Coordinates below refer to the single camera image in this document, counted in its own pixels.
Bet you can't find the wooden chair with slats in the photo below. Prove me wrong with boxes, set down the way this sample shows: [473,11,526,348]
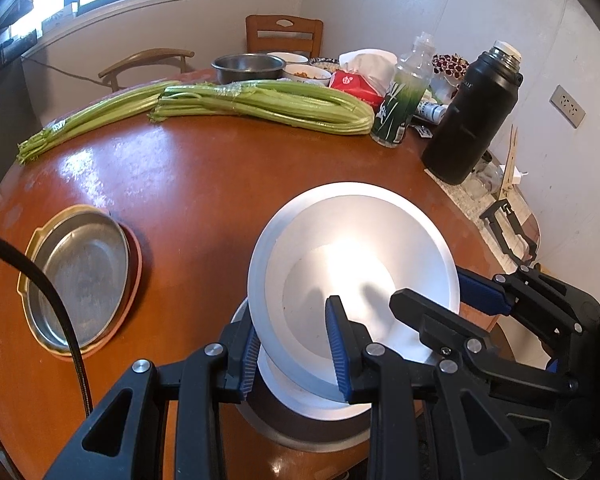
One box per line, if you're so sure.
[246,14,324,58]

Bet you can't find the black cable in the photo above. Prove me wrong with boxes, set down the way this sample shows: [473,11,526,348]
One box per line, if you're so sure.
[0,227,94,418]

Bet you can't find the small steel bowl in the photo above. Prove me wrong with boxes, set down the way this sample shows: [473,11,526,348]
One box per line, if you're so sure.
[211,53,286,84]

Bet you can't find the curved wooden armchair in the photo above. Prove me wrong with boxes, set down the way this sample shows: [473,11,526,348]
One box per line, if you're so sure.
[98,48,195,92]

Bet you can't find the thick celery bunch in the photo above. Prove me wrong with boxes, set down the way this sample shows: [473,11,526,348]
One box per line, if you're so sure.
[149,80,375,136]

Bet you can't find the green label plastic bottle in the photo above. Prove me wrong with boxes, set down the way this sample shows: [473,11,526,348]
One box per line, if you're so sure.
[370,32,436,148]

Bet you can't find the large red paper bowl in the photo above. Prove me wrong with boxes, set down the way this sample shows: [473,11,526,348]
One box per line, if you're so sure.
[229,299,374,422]

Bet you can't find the small red paper bowl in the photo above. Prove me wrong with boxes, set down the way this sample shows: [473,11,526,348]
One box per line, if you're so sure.
[247,182,460,402]

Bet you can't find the black clip tool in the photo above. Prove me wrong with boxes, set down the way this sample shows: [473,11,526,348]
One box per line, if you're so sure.
[478,198,540,264]

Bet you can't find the wooden clothespin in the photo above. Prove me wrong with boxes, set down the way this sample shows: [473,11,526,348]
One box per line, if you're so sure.
[498,126,518,200]

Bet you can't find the red tissue pack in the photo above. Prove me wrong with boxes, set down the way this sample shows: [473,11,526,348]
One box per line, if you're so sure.
[329,48,398,112]

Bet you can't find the large steel bowl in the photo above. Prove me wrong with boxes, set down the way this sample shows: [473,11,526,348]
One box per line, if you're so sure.
[237,349,370,453]

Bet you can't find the white ceramic food bowl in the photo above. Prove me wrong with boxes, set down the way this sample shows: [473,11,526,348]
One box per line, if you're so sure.
[284,63,332,86]

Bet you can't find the small white bottle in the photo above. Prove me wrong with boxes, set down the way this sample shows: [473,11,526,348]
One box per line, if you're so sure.
[415,101,448,125]

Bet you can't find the long celery bunch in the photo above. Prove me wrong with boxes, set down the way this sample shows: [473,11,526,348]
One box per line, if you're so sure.
[14,79,182,166]

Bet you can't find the steel pan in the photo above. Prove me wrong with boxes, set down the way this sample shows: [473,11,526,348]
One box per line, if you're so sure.
[26,207,131,352]

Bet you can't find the wall power socket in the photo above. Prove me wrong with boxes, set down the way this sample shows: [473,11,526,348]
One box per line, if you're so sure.
[550,84,585,128]

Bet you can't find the black thermos flask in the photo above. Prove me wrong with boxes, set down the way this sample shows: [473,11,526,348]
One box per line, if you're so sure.
[422,40,524,185]

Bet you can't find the yellow shell-shaped plate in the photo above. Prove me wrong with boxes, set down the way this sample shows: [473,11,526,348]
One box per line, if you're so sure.
[16,204,131,359]

